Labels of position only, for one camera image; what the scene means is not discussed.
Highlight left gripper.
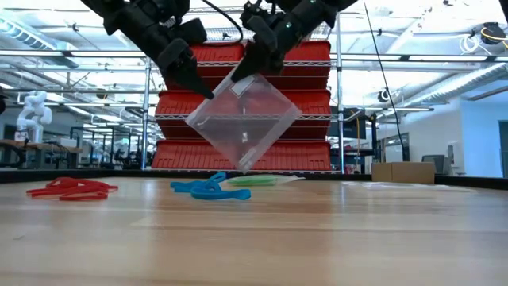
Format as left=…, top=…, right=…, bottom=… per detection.
left=156, top=17, right=215, bottom=99

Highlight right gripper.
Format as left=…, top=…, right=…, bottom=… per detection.
left=231, top=11, right=318, bottom=83

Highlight blue rubber band bundle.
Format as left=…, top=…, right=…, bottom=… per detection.
left=170, top=171, right=252, bottom=201

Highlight green rubber band bundle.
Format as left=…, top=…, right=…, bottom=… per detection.
left=233, top=176, right=279, bottom=187

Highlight red rubber band bundle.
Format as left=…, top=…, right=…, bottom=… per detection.
left=26, top=177, right=119, bottom=203

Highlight black background monitor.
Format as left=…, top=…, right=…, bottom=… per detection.
left=329, top=107, right=367, bottom=140

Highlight black background pole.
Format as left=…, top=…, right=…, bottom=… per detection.
left=368, top=114, right=380, bottom=163

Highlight wooden background workbench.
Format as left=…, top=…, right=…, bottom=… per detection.
left=0, top=139, right=83, bottom=170

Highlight small brown cardboard box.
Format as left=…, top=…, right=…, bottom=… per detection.
left=371, top=161, right=436, bottom=185

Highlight grey office chair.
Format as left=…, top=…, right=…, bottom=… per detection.
left=421, top=154, right=448, bottom=176

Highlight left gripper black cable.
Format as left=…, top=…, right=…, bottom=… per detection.
left=199, top=0, right=245, bottom=45

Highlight chrome wire shelving rack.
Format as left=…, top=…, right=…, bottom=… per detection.
left=140, top=5, right=347, bottom=176

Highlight long taut black cable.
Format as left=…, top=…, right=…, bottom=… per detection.
left=363, top=2, right=410, bottom=163

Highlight black ceiling cable reel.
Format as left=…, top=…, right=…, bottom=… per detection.
left=471, top=21, right=508, bottom=48

